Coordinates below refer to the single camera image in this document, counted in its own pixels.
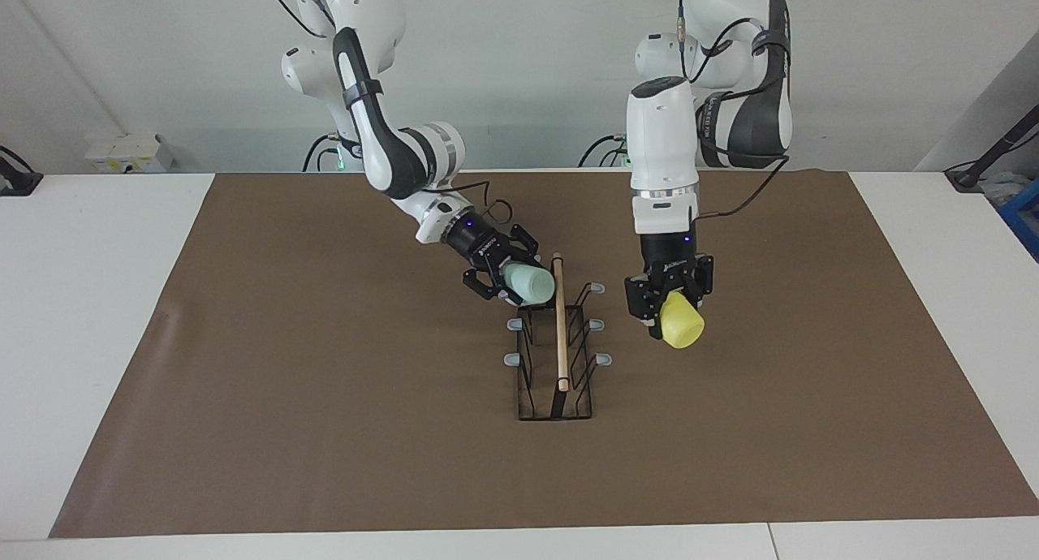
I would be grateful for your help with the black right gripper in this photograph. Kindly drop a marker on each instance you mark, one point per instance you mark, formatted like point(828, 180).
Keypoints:
point(480, 242)

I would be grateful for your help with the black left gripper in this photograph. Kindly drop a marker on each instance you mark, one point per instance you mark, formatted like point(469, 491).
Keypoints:
point(670, 256)

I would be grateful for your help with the green plastic cup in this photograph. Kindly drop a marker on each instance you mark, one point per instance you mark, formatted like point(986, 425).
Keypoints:
point(532, 284)

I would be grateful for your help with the yellow plastic cup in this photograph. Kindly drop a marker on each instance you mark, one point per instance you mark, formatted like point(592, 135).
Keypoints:
point(683, 323)

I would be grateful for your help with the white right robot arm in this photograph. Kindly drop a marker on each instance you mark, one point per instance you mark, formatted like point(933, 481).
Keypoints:
point(390, 150)

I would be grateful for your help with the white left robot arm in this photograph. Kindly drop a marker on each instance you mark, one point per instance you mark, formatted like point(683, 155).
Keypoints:
point(661, 138)

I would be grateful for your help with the brown table mat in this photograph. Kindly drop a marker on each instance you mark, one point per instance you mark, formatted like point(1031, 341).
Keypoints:
point(325, 381)

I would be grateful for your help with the black stand pole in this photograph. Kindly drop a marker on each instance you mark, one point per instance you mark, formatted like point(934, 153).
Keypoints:
point(994, 150)

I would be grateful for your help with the blue box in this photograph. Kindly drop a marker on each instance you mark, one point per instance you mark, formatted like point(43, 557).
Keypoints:
point(1024, 219)

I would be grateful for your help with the white power strip box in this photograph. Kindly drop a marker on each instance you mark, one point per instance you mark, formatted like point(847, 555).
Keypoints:
point(130, 154)

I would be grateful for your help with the black clamp mount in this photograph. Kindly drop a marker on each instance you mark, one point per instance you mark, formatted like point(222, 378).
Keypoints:
point(16, 178)

